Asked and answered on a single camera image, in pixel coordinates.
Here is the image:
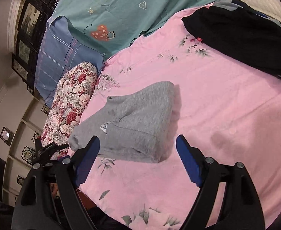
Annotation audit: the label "grey sweatpants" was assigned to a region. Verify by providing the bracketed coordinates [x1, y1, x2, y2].
[68, 81, 175, 163]

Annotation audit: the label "red floral bolster pillow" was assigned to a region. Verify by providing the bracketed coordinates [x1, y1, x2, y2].
[40, 62, 98, 147]

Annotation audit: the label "pink floral bed sheet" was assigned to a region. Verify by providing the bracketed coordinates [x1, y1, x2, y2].
[80, 8, 281, 229]

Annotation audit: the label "blue plaid pillow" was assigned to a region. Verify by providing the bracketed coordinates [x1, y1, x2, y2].
[34, 16, 104, 108]

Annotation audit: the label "teal heart-print quilt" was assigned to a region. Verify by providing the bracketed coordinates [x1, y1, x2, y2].
[48, 0, 216, 58]

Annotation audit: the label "black garment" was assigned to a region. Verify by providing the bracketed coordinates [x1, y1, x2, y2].
[182, 6, 281, 76]

